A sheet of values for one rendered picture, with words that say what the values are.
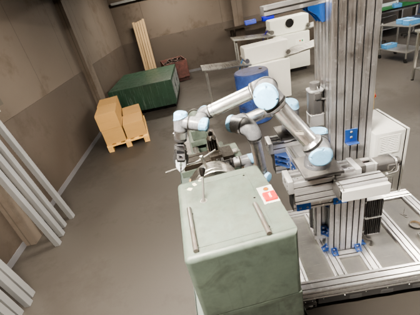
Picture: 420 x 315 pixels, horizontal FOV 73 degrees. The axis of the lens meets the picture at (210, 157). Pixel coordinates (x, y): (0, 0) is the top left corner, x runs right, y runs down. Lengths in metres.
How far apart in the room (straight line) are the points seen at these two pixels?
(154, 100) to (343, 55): 5.64
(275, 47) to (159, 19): 5.06
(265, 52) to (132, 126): 2.84
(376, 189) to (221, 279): 0.99
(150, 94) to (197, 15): 3.85
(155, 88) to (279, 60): 2.85
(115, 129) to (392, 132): 4.45
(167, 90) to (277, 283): 5.87
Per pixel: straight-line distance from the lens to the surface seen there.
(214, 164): 1.76
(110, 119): 5.37
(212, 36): 9.98
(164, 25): 9.99
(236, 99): 1.55
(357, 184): 1.77
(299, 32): 7.78
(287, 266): 1.37
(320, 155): 1.52
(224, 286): 1.36
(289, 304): 1.59
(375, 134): 1.96
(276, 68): 5.80
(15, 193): 3.56
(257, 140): 1.80
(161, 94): 6.89
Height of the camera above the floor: 2.14
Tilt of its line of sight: 29 degrees down
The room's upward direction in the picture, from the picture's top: 13 degrees counter-clockwise
